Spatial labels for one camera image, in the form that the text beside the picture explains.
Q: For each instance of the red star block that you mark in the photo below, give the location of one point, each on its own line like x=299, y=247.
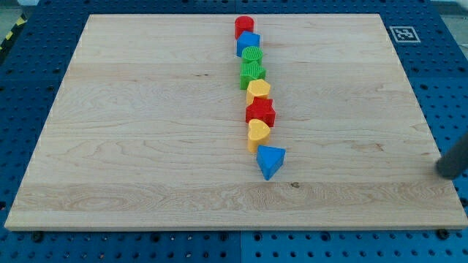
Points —
x=261, y=109

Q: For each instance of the green cylinder block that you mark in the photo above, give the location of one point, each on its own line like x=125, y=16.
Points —
x=252, y=54

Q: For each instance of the wooden board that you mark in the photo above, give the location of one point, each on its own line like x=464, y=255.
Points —
x=147, y=132

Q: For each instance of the blue triangle block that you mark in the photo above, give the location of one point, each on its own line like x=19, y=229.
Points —
x=270, y=160

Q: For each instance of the green star block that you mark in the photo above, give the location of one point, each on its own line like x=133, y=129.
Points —
x=249, y=72

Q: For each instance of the blue cube block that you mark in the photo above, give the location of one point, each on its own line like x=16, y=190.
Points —
x=246, y=39

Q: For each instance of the yellow black hazard tape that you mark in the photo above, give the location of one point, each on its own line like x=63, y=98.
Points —
x=13, y=34

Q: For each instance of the red cylinder block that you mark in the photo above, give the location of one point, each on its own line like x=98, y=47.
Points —
x=243, y=23

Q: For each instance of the yellow heart block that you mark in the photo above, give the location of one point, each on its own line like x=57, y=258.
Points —
x=258, y=134

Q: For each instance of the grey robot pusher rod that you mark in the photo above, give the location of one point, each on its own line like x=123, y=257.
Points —
x=454, y=161

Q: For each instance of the yellow hexagon block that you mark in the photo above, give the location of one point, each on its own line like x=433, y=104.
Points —
x=257, y=88

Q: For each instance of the white fiducial marker tag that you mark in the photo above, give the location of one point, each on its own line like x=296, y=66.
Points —
x=404, y=34

